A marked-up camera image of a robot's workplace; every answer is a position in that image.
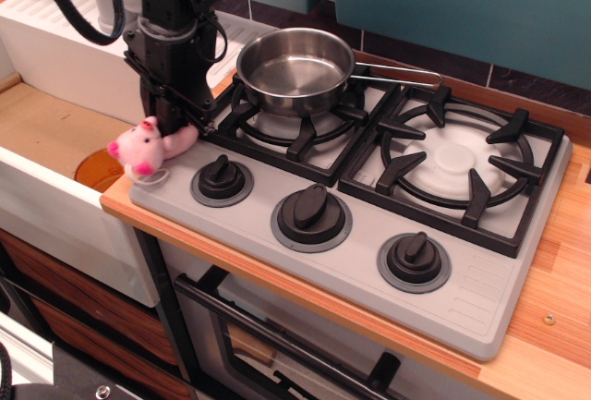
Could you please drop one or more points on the black left burner grate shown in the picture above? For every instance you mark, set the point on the black left burner grate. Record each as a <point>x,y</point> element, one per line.
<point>317,147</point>

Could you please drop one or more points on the black middle stove knob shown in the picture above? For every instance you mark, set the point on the black middle stove knob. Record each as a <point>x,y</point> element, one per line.
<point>311,220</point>

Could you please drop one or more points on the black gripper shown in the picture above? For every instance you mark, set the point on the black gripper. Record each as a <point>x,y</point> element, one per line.
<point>172,68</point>

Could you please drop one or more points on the white toy sink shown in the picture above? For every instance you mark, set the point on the white toy sink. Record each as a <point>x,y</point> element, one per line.
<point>62,99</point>

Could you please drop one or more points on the oven door with window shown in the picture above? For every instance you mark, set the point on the oven door with window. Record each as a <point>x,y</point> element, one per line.
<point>270,372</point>

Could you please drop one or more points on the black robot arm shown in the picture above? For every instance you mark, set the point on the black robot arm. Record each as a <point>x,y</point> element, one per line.
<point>176,14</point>

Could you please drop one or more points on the black oven door handle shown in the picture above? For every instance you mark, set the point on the black oven door handle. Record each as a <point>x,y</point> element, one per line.
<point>205,292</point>

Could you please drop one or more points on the black left stove knob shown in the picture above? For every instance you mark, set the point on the black left stove knob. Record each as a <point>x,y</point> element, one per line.
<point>221,183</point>

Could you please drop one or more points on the grey toy stove top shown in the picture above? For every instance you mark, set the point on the grey toy stove top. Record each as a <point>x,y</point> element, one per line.
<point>470,313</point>

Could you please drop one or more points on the white right burner cap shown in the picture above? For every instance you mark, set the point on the white right burner cap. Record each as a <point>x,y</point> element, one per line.
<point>451,153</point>

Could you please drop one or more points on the black burner grate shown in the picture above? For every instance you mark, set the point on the black burner grate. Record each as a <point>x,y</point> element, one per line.
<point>534,155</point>
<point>317,147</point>

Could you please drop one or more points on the black right stove knob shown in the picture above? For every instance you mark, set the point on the black right stove knob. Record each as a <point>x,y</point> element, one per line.
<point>414,263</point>

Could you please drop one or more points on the black right burner grate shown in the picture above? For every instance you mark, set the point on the black right burner grate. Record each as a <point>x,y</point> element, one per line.
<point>534,155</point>

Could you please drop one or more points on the pink stuffed pig toy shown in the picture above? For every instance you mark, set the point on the pink stuffed pig toy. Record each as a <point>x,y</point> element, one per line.
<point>143,149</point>

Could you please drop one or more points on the stainless steel pan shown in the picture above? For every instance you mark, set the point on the stainless steel pan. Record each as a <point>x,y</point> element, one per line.
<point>300,72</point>

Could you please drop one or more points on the black stove knob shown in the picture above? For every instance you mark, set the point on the black stove knob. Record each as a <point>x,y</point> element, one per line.
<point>221,183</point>
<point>311,220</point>
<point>414,263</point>

